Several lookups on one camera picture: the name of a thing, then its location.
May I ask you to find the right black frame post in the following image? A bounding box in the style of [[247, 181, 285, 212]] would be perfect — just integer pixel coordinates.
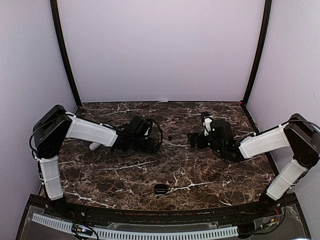
[[241, 0, 273, 108]]

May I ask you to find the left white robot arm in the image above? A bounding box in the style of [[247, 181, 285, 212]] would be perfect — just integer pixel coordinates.
[[28, 104, 163, 218]]

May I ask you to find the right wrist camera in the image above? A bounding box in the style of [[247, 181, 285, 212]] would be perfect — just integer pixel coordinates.
[[203, 117, 213, 136]]

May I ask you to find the black closed charging case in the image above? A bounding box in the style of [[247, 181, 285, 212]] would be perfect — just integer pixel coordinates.
[[153, 183, 169, 195]]

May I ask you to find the white slotted cable duct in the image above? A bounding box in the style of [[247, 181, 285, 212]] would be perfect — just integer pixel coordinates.
[[31, 213, 239, 240]]

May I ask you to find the black front frame rail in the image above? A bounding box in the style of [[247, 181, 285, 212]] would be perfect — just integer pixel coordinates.
[[16, 191, 311, 240]]

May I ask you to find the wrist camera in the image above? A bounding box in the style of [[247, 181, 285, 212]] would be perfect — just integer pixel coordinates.
[[203, 117, 213, 136], [143, 127, 151, 138]]

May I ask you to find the black frame post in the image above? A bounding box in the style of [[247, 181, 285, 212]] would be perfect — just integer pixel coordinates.
[[49, 0, 82, 108], [241, 0, 273, 108]]

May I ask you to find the white earbud charging case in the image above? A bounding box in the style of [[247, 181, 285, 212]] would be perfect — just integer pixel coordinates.
[[89, 142, 102, 151]]

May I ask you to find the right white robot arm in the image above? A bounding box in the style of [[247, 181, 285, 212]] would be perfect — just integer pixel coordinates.
[[187, 112, 320, 217]]

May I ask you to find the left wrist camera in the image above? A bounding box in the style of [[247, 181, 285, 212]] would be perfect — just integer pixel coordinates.
[[143, 127, 151, 138]]

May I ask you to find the left black frame post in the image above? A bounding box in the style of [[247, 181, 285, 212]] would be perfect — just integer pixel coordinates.
[[49, 0, 82, 108]]

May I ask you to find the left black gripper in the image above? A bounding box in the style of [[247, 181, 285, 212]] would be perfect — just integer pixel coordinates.
[[130, 136, 161, 155]]

